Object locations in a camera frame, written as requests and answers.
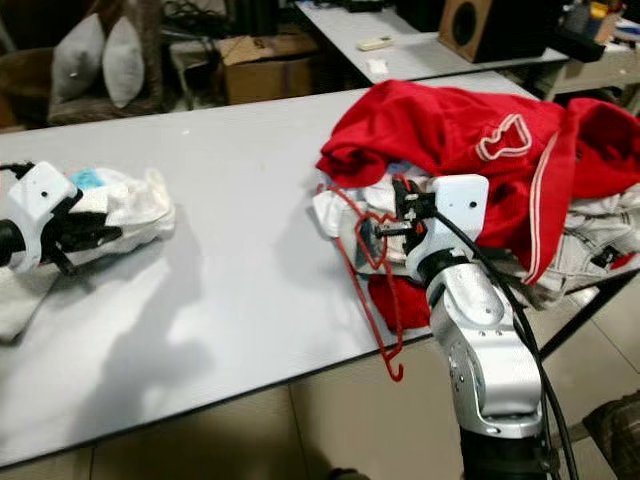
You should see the white cloth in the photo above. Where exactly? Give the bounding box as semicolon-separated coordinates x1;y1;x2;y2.
0;165;176;346

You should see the red jersey with white stripes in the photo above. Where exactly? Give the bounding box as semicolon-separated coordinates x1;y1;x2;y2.
315;78;640;286

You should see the red plastic clothes hanger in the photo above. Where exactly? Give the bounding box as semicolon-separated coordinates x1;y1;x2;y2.
315;175;436;384

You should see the plain red garment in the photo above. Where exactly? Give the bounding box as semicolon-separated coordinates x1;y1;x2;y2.
365;272;436;331

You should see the grey table with black legs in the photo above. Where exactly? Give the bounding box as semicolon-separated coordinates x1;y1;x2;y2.
0;68;640;466

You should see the white desk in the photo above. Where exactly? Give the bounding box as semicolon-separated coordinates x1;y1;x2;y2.
295;0;640;81
545;45;640;96

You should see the dark rattan armchair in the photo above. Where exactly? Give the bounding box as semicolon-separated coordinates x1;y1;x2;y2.
0;0;171;126

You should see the pile of white grey clothes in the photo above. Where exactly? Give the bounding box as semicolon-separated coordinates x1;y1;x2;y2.
310;185;640;306

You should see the wooden black loudspeaker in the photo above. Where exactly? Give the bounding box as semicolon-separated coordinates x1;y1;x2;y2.
438;0;561;63

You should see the brown cardboard box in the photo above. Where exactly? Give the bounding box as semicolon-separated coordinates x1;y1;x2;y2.
220;35;311;106

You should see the plaid cushioned metal chair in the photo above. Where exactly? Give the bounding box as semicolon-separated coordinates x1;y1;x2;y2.
582;388;640;476

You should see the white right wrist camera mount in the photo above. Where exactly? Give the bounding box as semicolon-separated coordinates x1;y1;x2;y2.
405;173;491;286

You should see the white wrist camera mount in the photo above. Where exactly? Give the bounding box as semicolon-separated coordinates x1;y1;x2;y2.
5;160;81;276
405;173;491;286

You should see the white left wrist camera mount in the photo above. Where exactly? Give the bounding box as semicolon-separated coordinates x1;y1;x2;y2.
5;160;81;276

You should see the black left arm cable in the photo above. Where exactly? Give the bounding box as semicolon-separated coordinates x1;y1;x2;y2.
0;160;29;183

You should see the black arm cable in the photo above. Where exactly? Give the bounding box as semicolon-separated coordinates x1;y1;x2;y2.
430;205;581;480
0;160;29;183

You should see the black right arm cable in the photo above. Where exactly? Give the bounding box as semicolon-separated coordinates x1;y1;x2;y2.
430;205;581;480

